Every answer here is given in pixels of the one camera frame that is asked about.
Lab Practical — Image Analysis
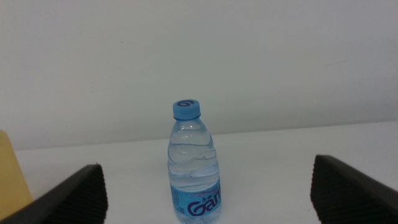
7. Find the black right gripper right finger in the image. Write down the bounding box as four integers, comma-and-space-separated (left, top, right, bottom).
310, 154, 398, 224

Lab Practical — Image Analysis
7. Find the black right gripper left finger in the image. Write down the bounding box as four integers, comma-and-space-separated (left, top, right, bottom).
0, 164, 109, 224

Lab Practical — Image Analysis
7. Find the yellow tea bottle white cap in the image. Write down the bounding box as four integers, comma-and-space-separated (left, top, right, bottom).
0, 129, 34, 220

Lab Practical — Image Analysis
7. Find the clear water bottle blue cap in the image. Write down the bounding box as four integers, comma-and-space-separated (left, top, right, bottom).
167, 99, 222, 224

